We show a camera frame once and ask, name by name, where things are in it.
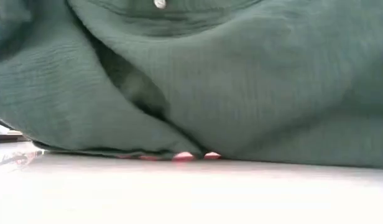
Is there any black aluminium table frame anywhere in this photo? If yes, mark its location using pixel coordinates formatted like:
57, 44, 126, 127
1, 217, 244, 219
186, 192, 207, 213
0, 116, 24, 144

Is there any green button shirt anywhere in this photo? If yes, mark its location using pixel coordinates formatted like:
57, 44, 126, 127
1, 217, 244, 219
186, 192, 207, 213
0, 0, 383, 170

